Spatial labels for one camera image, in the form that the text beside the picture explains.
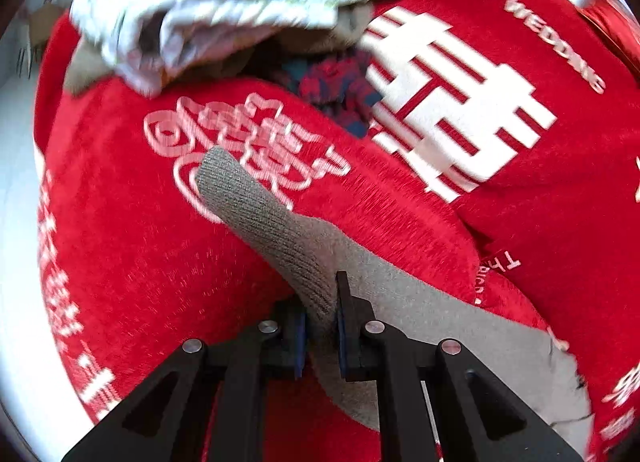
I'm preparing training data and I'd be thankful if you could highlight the shiny red foil object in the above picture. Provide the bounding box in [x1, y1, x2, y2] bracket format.
[579, 0, 640, 70]

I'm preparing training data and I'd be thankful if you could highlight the beige cloth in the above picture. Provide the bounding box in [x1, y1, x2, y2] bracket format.
[64, 2, 377, 97]

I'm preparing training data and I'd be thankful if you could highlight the red blue plaid garment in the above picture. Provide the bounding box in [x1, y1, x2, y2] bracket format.
[279, 49, 385, 139]

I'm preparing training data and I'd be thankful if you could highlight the red printed blanket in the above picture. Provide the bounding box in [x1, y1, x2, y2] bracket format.
[34, 0, 640, 462]

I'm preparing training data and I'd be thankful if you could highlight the grey fleece garment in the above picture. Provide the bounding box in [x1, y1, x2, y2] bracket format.
[194, 146, 597, 449]

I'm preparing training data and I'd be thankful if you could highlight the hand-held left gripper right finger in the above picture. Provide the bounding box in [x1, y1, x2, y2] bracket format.
[335, 270, 585, 462]

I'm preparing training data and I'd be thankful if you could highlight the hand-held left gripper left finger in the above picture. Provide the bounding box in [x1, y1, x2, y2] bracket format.
[61, 299, 307, 462]

